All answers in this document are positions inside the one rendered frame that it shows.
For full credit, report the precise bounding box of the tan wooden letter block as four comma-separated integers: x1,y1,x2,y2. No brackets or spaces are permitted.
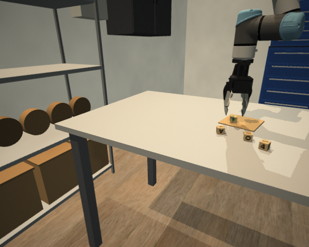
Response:
258,139,271,151
216,126,225,134
230,115,237,123
244,131,253,142

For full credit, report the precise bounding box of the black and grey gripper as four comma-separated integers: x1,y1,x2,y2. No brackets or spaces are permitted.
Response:
223,59,253,116

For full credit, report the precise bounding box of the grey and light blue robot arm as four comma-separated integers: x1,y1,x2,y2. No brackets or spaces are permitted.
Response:
232,0,305,60

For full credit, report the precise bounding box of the orange mat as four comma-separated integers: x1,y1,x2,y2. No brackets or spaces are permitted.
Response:
218,114,264,132

